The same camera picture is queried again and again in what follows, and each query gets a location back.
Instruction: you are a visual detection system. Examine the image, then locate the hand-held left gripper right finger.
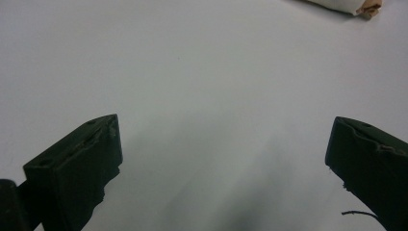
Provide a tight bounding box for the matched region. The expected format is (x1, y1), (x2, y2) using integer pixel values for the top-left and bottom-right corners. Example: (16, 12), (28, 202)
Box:
(324, 115), (408, 231)

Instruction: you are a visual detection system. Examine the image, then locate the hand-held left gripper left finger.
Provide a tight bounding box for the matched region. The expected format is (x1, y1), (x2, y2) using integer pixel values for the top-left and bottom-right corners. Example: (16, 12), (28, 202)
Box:
(22, 114), (124, 231)

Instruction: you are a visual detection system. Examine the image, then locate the white baby bodysuit brown trim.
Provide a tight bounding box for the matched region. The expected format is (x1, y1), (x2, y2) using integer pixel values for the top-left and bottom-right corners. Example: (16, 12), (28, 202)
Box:
(301, 0), (384, 20)

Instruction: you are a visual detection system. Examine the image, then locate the pale table mat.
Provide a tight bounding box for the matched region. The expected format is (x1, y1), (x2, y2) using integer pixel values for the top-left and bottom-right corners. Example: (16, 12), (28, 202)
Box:
(0, 0), (408, 231)

